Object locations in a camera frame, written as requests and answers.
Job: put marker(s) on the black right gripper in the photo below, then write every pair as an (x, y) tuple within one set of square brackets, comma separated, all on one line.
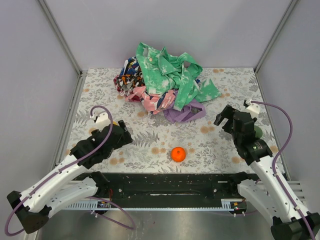
[(228, 116)]

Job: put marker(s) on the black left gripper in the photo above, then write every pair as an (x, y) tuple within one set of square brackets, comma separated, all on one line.
[(120, 135)]

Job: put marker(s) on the purple cloth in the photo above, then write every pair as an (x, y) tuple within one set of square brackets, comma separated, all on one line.
[(190, 112)]

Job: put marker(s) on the green tie-dye cloth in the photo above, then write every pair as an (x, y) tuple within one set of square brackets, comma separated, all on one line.
[(163, 72)]

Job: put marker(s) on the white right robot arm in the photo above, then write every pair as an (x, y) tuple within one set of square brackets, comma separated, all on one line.
[(288, 217)]

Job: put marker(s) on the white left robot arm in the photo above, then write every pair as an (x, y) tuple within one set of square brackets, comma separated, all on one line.
[(36, 205)]

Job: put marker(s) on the pink patterned cloth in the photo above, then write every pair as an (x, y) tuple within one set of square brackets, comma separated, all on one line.
[(152, 103)]

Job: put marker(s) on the green cup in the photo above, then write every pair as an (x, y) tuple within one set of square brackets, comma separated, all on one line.
[(258, 132)]

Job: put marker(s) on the floral table mat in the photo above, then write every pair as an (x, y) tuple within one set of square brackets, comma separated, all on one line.
[(208, 148)]

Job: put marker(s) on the orange ball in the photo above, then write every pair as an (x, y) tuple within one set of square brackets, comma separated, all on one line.
[(178, 154)]

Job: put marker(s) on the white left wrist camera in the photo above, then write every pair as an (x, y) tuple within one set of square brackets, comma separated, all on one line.
[(101, 120)]

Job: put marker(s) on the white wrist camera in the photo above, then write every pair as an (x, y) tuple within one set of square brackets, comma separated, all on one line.
[(252, 108), (101, 120)]

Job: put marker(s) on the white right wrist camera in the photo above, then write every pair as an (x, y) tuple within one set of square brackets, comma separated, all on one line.
[(252, 108)]

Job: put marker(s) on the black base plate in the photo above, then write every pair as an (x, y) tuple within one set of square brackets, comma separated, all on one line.
[(146, 185)]

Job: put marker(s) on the left aluminium frame post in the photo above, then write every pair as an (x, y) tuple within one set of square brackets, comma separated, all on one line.
[(58, 33)]

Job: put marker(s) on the aluminium frame post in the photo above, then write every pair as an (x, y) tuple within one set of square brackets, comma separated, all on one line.
[(278, 30), (58, 33)]

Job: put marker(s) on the grey cable duct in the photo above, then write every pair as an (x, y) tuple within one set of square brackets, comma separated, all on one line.
[(161, 203)]

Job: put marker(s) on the right aluminium frame post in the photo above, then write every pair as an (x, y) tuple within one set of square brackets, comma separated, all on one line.
[(278, 30)]

